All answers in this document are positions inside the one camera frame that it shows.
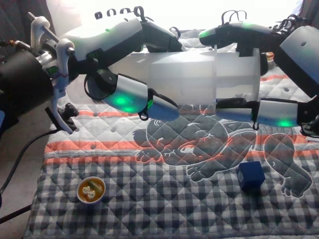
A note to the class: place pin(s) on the white plastic cylinder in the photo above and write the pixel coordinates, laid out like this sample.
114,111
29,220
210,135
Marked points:
179,79

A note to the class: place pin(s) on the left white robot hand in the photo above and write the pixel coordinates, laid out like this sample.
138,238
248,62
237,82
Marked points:
99,39

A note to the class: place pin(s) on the blue toy cube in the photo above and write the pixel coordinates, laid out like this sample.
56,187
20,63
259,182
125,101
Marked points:
251,177

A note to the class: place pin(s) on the quilt with bear print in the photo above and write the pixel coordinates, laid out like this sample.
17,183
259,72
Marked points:
159,211

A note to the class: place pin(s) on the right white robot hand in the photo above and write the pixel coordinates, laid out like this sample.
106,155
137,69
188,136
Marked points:
299,54

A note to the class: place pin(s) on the toy bowl of orange soup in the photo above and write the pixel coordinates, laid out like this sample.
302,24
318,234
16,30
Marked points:
91,190

